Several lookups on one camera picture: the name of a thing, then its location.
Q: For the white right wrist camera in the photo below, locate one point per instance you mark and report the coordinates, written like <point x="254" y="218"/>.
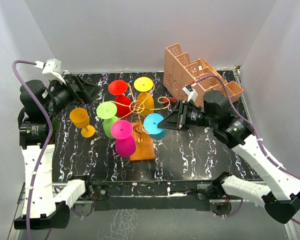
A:
<point x="191" y="92"/>

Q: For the black metal base frame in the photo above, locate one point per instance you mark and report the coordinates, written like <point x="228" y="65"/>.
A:
<point x="147" y="195"/>

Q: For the yellow-base orange wine glass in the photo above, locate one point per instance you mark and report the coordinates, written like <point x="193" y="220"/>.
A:
<point x="144" y="85"/>

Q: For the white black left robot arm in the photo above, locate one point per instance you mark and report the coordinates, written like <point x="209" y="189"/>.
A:
<point x="37" y="155"/>

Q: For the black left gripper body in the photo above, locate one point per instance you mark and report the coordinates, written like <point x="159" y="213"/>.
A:
<point x="60" y="98"/>

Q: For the red wine glass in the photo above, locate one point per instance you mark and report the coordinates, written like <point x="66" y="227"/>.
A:
<point x="122" y="102"/>

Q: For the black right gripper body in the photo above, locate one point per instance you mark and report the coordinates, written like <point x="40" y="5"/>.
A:
<point x="194" y="116"/>

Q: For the pink plastic file organizer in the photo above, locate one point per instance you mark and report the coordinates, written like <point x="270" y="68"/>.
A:
<point x="179" y="71"/>

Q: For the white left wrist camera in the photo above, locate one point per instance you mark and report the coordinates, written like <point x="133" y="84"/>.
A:
<point x="51" y="69"/>

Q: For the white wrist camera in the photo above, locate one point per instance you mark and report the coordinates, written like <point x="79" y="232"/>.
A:
<point x="191" y="92"/>
<point x="51" y="69"/>

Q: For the gold wire glass rack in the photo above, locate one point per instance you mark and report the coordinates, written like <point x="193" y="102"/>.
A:
<point x="136" y="107"/>

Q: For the orange wooden rack base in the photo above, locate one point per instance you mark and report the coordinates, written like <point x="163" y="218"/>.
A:
<point x="144" y="145"/>

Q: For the magenta wine glass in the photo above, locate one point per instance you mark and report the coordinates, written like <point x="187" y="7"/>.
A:
<point x="125" y="144"/>

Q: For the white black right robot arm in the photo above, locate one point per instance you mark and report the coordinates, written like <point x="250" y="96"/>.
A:
<point x="279" y="196"/>

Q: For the green wine glass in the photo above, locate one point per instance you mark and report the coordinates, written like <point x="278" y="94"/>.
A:
<point x="107" y="111"/>

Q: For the blue wine glass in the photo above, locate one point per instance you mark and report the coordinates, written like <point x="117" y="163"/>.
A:
<point x="151" y="126"/>

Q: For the small red object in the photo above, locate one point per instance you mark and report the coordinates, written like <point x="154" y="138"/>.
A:
<point x="172" y="99"/>

